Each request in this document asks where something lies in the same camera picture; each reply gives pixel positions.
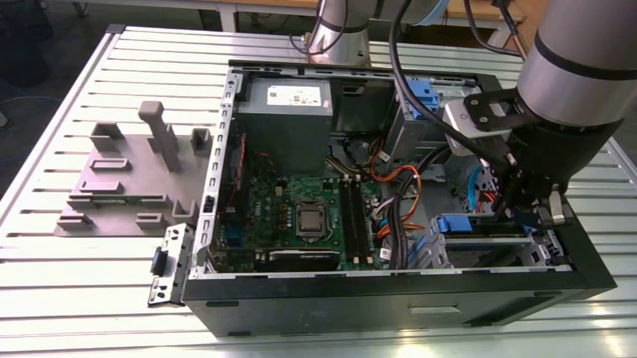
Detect black RAM slot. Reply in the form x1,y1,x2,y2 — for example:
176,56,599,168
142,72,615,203
349,174,375,263
337,175,363,264

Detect CPU socket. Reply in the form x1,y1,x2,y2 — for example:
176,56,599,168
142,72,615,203
292,199,333,245

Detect black PC case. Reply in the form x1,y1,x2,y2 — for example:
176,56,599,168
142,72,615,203
146,58,618,339

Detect hard disk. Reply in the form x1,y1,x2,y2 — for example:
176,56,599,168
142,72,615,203
435,212,540,239

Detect grey power supply unit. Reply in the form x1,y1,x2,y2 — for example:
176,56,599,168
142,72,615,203
232,76,333,176

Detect black camera cable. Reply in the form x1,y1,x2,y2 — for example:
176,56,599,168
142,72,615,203
388,0,503,169

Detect orange yellow wire bundle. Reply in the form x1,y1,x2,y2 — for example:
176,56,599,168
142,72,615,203
367,137,427,243

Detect black graphics card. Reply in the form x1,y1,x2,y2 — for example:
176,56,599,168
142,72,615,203
252,248,341,272

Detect silver CPU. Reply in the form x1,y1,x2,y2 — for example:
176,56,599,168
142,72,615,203
298,209,325,231

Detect silver disk bay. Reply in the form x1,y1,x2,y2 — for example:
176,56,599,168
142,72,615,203
415,212,556,270

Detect blue video connector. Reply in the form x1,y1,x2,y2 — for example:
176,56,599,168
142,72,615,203
150,246,169,276

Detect power wire with black plug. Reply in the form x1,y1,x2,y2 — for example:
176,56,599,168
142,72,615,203
476,188,503,213

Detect blue data wire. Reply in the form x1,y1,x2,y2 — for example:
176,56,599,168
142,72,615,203
467,160,493,214

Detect red black twisted wire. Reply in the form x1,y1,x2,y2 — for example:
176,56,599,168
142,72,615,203
232,133,248,216

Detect grey parts rack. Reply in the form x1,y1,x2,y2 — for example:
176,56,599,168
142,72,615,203
53,100,214,239

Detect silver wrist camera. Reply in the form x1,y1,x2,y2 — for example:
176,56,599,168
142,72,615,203
440,89,521,158

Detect grey metal drive cage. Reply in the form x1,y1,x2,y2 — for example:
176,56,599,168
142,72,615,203
387,76,497,161

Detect wooden desk white frame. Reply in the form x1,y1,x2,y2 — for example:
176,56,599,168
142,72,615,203
197,0,528,49

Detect blue expansion slot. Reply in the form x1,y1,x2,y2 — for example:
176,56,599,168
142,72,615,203
221,226,245,250

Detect green motherboard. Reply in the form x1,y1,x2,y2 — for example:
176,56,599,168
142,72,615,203
210,173,395,272

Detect black wire bundle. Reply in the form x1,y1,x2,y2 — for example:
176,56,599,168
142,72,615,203
384,143,451,270

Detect blue drive carrier handle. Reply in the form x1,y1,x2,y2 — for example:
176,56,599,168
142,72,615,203
403,78,439,121

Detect green RAM stick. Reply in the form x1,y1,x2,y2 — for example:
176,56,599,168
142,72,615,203
87,196,148,207

